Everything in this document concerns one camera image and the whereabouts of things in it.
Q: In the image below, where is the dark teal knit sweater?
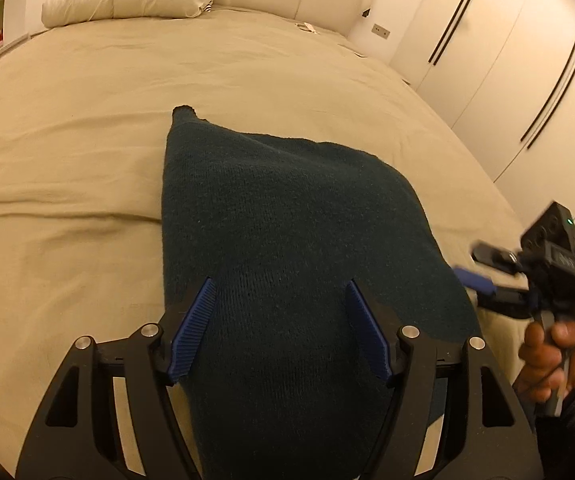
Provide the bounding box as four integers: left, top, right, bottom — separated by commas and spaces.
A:
161, 106, 479, 479

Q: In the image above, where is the person's right hand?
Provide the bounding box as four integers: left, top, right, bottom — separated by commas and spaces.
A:
513, 321, 575, 404

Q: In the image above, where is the beige bed with sheet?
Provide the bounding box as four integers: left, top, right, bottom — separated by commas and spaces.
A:
0, 8, 524, 471

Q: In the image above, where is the small white remote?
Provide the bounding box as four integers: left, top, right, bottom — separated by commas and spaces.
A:
295, 22, 319, 35

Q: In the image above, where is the white wardrobe with black handles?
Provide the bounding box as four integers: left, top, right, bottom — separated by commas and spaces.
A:
391, 0, 575, 223

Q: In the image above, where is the wall socket plate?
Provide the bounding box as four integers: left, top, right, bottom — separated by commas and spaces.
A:
371, 24, 391, 39

